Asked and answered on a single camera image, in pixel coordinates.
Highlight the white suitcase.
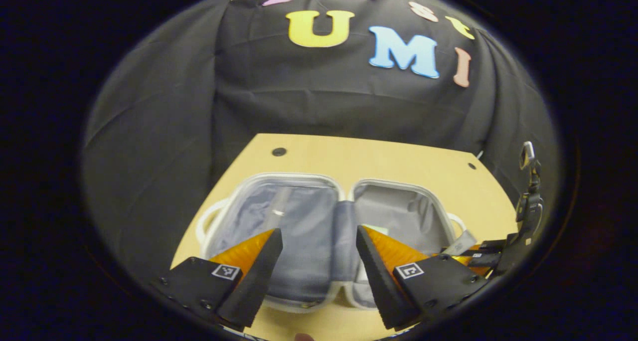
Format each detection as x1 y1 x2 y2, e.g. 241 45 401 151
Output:
196 172 467 314

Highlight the black backdrop cloth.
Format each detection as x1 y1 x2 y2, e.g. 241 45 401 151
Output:
82 0 561 282

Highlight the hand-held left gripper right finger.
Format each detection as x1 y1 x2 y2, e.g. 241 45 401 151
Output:
355 225 490 331

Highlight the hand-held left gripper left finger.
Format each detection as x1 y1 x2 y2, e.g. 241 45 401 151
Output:
150 228 284 332

